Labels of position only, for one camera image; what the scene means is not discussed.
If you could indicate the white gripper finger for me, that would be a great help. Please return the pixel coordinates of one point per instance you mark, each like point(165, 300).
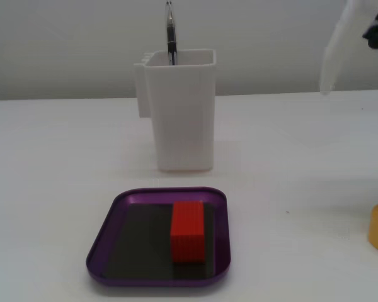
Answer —
point(337, 53)

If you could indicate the red cube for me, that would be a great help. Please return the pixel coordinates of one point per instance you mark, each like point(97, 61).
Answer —
point(188, 232)

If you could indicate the white plastic pen holder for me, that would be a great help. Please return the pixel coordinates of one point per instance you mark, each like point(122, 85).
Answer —
point(184, 119)

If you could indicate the black ballpoint pen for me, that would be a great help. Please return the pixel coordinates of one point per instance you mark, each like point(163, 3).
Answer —
point(171, 37)

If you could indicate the purple metal tray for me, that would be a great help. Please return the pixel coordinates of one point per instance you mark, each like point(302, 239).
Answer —
point(129, 245)

